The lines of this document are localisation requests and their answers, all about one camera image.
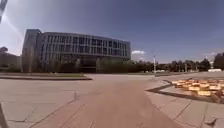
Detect row of trees before building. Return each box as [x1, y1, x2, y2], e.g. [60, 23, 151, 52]
[19, 56, 155, 74]

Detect large glass office building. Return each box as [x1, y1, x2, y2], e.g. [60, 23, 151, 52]
[21, 28, 132, 74]

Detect grey slab paved plaza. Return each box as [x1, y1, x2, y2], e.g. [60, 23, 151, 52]
[0, 71, 224, 128]

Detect pale pole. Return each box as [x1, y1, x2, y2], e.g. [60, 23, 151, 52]
[152, 55, 157, 74]

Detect raised grass bed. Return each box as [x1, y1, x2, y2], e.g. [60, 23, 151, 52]
[0, 72, 93, 82]

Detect distant row of trees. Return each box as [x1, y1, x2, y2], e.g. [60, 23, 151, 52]
[155, 52, 224, 73]

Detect orange flower bed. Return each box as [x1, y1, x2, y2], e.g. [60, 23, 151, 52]
[145, 78, 224, 105]

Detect low dark building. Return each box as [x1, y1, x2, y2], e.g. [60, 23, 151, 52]
[0, 52, 22, 71]

